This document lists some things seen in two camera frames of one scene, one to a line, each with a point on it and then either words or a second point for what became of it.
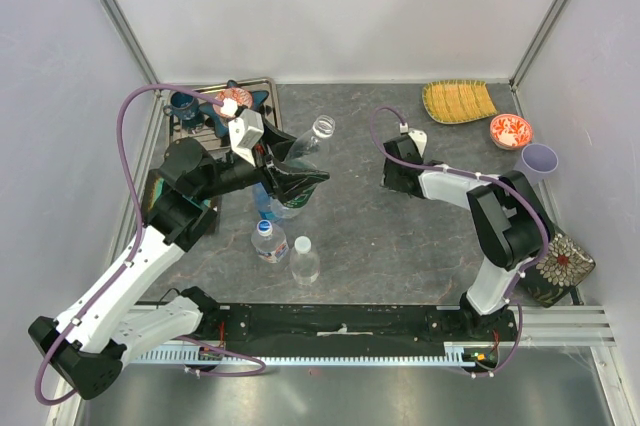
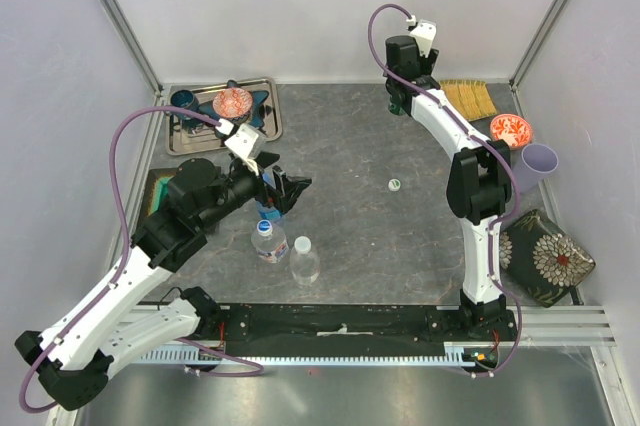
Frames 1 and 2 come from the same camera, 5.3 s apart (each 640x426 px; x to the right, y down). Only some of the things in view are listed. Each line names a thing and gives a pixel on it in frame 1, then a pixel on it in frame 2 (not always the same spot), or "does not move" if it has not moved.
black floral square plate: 562,268 does not move
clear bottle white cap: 304,263 does not move
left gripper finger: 280,143 → 266,159
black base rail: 363,326 does not move
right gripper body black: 390,176 → 427,66
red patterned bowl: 232,98 does not move
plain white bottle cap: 302,244 does not move
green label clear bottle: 306,152 → 395,108
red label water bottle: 270,242 does not move
